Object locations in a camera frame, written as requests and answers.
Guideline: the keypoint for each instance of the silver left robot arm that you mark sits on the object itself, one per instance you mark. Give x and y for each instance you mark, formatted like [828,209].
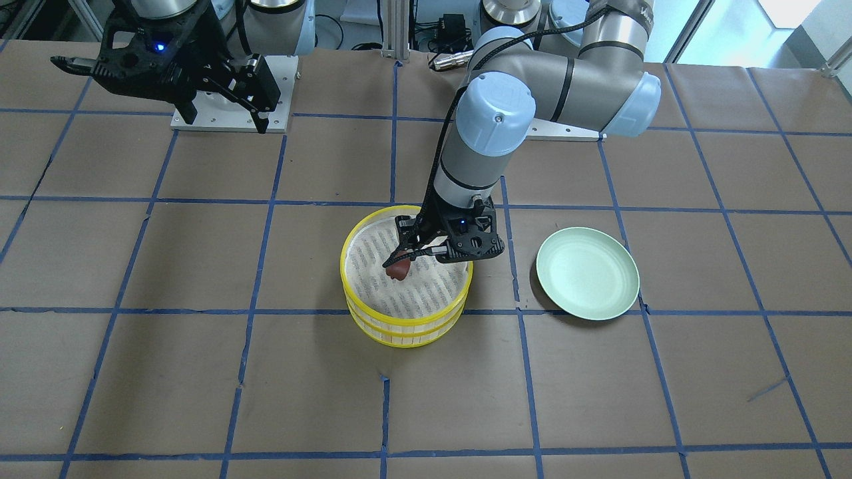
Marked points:
[604,88]

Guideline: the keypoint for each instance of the brown bun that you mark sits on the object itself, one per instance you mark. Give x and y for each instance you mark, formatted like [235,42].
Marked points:
[399,270]

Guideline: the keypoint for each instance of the light green plate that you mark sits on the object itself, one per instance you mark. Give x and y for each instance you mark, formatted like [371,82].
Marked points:
[587,273]

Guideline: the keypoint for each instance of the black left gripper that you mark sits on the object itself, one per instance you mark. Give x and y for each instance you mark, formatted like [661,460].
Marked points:
[431,222]

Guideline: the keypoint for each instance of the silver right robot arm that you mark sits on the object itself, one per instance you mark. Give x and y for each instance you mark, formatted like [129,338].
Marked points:
[280,31]

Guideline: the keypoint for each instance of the yellow bamboo steamer basket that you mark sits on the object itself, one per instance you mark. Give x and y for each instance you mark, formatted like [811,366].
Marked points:
[392,331]

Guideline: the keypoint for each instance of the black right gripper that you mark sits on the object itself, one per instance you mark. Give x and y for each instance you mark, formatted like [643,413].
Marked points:
[198,41]

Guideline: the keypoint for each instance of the white steamer liner paper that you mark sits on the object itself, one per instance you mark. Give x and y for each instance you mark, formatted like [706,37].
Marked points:
[412,289]

